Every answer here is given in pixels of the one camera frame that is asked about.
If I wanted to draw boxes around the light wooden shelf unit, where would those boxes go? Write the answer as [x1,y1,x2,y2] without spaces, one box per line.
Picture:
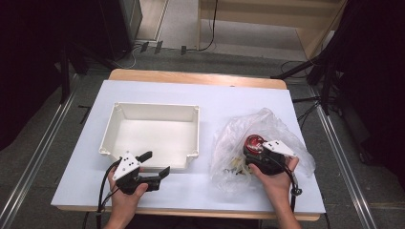
[196,0,348,61]

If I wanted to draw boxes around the black floor tape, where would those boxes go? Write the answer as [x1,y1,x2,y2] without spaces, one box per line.
[77,104,93,125]

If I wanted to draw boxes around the translucent white plastic bag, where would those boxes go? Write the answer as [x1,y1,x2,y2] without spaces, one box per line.
[209,107,317,194]

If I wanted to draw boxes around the black curtain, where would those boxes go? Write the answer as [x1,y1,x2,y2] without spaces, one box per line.
[318,0,405,192]
[0,0,109,151]

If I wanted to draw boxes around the white floor cable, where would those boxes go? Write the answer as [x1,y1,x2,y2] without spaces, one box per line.
[117,44,142,70]

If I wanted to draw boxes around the person's right hand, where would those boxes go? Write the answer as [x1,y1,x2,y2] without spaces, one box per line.
[247,156,300,206]

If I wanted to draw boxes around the black tripod stand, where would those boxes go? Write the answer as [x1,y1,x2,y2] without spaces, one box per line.
[270,52,337,116]

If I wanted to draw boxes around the metal floor rail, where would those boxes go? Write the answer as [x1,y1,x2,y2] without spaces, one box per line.
[0,74,79,229]
[309,87,378,229]

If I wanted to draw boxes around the hanging black cable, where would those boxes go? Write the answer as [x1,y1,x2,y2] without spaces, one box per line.
[185,0,220,52]

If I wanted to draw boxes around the person's left hand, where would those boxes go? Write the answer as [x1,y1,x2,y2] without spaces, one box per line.
[107,166,149,221]

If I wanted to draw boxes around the black upright stand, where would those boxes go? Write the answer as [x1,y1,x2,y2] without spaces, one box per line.
[58,41,73,104]

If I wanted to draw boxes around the black floor cables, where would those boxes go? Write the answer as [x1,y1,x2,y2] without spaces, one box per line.
[280,60,323,128]

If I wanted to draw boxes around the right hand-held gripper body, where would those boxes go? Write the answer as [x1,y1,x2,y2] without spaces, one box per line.
[243,139,297,177]

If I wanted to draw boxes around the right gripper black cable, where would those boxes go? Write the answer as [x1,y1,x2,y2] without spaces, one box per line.
[270,154,304,214]

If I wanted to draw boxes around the white table board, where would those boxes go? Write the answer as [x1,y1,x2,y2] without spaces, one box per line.
[51,79,327,214]

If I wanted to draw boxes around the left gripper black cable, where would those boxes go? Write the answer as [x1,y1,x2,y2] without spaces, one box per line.
[96,157,123,229]

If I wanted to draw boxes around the black cabinet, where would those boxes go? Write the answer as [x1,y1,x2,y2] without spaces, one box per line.
[95,0,143,61]

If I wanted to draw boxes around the white plastic box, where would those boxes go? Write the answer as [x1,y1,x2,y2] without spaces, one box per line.
[98,101,201,171]

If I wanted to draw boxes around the red can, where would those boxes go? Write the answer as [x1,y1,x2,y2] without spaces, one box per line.
[244,134,267,156]

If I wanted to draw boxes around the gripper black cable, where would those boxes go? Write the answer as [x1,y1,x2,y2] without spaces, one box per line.
[96,157,123,229]
[270,154,304,214]

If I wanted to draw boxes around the wooden table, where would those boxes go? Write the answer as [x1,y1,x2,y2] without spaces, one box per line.
[56,68,321,221]

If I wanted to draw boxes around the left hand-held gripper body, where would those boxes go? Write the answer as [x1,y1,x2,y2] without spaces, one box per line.
[112,151,162,196]

